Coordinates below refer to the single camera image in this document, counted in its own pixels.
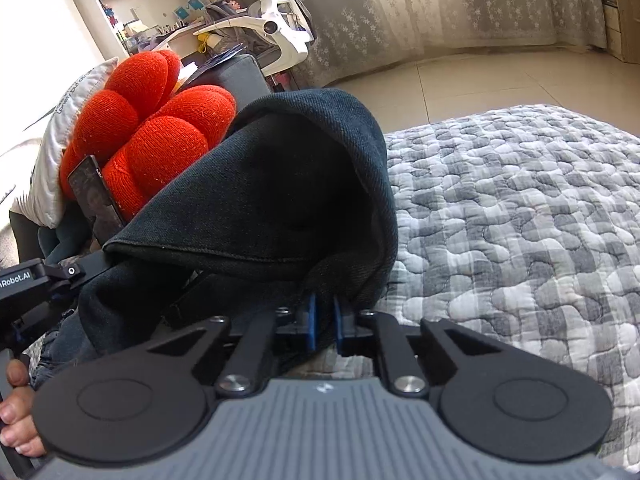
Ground grey checkered quilt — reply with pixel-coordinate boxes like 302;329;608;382
280;104;640;461

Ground white office chair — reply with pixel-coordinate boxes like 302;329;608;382
192;0;316;78

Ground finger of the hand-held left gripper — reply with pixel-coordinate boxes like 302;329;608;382
163;276;227;331
46;251;112;292

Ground white desk with bookshelf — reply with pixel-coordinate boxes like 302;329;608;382
80;0;251;61

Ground black smartphone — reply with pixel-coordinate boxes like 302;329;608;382
67;155;126;251

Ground blue plush toy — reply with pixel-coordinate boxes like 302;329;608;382
37;205;101;263

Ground person's left hand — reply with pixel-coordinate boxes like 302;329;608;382
0;359;47;458

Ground grey bag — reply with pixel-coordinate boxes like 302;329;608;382
205;0;251;26

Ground orange pumpkin cushion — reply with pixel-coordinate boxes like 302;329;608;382
59;50;238;223

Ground white printed pillow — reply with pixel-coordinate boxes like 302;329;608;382
10;56;121;228

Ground dark blue folder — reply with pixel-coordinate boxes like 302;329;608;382
182;45;243;86

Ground grey star curtain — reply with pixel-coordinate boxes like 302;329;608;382
425;0;608;56
290;0;426;88

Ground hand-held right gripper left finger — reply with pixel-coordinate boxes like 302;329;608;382
145;294;319;397

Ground wooden desk unit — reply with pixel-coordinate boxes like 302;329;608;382
597;0;640;63

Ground dark blue jeans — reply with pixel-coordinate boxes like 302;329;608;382
30;87;401;391

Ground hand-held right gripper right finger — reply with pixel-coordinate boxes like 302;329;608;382
332;296;502;397

